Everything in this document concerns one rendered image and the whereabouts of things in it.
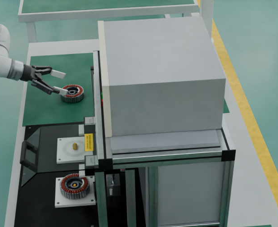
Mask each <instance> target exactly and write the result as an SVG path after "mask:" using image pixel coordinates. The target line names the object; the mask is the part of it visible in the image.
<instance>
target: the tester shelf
mask: <svg viewBox="0 0 278 227"><path fill-rule="evenodd" d="M93 58H94V86H95V104H96V123H97V143H98V163H99V170H112V169H121V168H140V167H152V166H165V165H177V164H190V163H208V162H220V161H221V162H223V161H235V154H236V149H235V146H234V144H233V140H232V138H231V135H230V132H229V129H228V126H227V123H226V120H225V118H224V115H223V118H222V128H221V129H209V130H196V131H183V132H164V133H151V134H138V135H124V136H112V137H105V126H104V112H103V106H102V97H101V92H102V79H101V65H100V51H99V50H96V51H93Z"/></svg>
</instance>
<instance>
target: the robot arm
mask: <svg viewBox="0 0 278 227"><path fill-rule="evenodd" d="M9 49H10V33H9V31H8V29H7V28H6V27H5V26H4V25H2V24H0V77H5V78H8V79H12V80H16V81H18V80H21V81H25V82H27V81H32V83H31V85H32V86H35V87H37V88H38V89H40V90H42V91H44V92H45V93H47V94H49V95H51V93H52V92H53V93H57V94H60V95H64V96H66V94H67V92H68V90H65V89H62V88H58V87H55V86H54V87H52V86H51V85H49V84H48V83H47V82H45V81H44V80H43V78H42V75H46V74H50V75H51V76H54V77H58V78H62V79H64V77H65V75H66V74H65V73H62V72H59V71H55V70H52V67H50V66H36V65H32V66H29V65H26V64H23V62H21V61H17V60H14V59H11V58H9Z"/></svg>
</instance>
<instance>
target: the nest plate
mask: <svg viewBox="0 0 278 227"><path fill-rule="evenodd" d="M87 178H88V179H89V182H90V191H89V193H88V194H87V195H86V196H84V197H82V198H79V199H74V200H73V199H68V198H65V197H64V196H63V195H62V194H61V192H60V182H61V180H62V179H63V177H60V178H56V190H55V207H56V208H61V207H73V206H85V205H96V201H95V200H94V188H93V182H95V177H94V176H93V177H87Z"/></svg>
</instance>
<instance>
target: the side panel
mask: <svg viewBox="0 0 278 227"><path fill-rule="evenodd" d="M233 170H234V161H223V162H221V161H220V162H208V163H190V164H177V165H165V166H152V167H148V178H149V227H227V225H228V217H229V206H230V197H231V189H232V181H233Z"/></svg>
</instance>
